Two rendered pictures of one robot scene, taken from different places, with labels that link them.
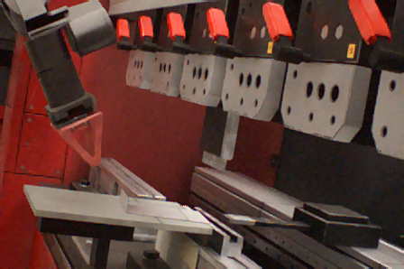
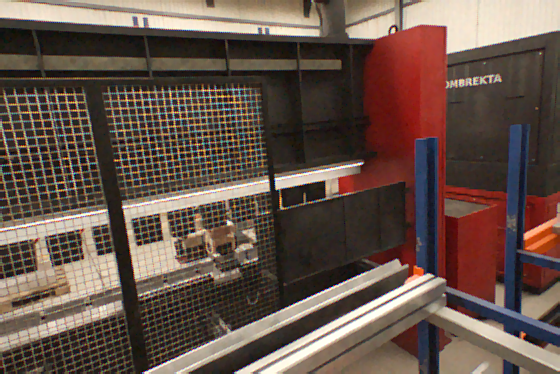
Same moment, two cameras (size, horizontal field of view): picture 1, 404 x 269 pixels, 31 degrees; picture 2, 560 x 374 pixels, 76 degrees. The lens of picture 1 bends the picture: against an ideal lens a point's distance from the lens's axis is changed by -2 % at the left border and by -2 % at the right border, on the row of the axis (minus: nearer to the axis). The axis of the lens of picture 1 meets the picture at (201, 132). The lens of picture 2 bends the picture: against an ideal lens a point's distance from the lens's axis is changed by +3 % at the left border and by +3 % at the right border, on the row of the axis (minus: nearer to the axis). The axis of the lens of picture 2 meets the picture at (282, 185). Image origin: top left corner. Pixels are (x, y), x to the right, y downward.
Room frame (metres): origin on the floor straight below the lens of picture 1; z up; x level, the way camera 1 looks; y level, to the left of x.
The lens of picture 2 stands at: (0.87, -2.38, 1.83)
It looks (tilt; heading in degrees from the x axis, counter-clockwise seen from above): 11 degrees down; 80
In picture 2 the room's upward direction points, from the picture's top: 5 degrees counter-clockwise
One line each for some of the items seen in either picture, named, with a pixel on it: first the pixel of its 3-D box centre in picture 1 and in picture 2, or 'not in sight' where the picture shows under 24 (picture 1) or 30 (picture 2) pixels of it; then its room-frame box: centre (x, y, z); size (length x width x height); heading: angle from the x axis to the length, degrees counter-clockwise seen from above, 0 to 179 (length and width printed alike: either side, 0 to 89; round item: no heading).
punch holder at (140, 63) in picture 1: (158, 51); (314, 191); (1.56, 0.12, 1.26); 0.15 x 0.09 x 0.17; 20
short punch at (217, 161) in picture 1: (217, 137); not in sight; (1.16, -0.03, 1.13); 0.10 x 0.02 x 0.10; 20
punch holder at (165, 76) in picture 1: (187, 52); (292, 196); (1.37, 0.05, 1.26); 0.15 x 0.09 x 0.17; 20
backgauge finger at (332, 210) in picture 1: (298, 219); not in sight; (1.21, -0.18, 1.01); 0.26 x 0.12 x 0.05; 110
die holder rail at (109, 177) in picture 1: (120, 193); not in sight; (1.67, 0.16, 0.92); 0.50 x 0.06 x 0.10; 20
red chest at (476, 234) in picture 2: not in sight; (448, 262); (2.69, 0.15, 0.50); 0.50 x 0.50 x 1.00; 20
